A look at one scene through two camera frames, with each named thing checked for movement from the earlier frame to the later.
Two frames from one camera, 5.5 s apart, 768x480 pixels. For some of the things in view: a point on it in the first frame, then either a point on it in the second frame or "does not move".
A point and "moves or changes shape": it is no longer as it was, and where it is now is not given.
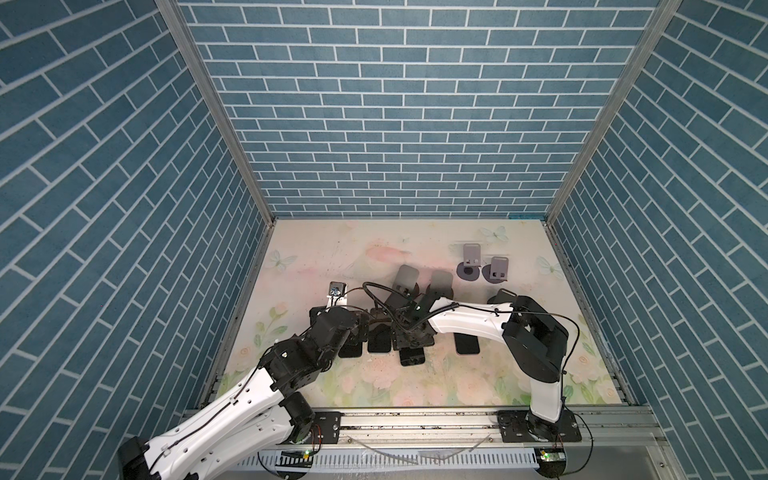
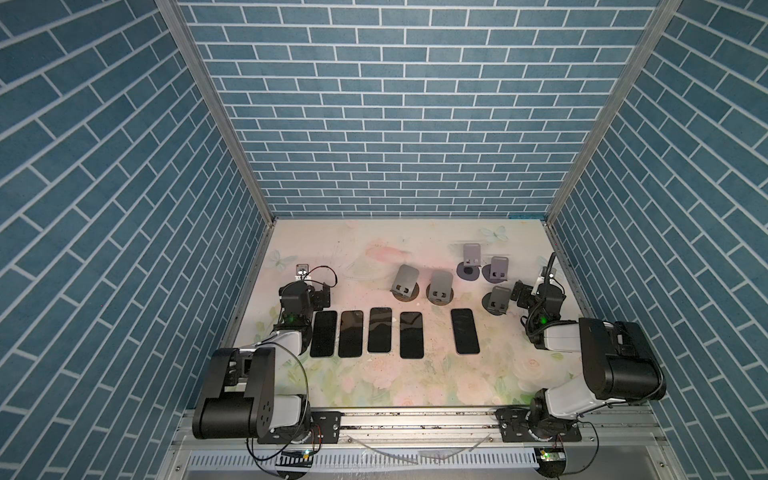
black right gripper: x=397 y=341 -> x=527 y=290
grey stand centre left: x=405 y=280 does not move
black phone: x=379 y=339 does not move
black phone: x=410 y=356 moves or changes shape
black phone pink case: x=466 y=344 does not move
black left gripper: x=356 y=334 -> x=320 y=298
